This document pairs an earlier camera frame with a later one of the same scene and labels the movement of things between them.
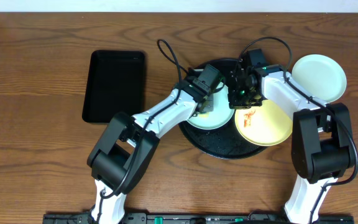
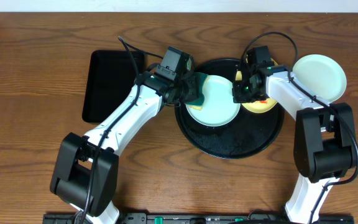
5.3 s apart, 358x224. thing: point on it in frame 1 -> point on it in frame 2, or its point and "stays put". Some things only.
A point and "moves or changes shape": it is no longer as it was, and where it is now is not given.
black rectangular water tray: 115,84 stays put
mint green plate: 321,76 stays put
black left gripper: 207,101 -> 192,90
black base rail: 194,218 stays put
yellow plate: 266,125 moves or changes shape
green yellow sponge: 205,115 moves or changes shape
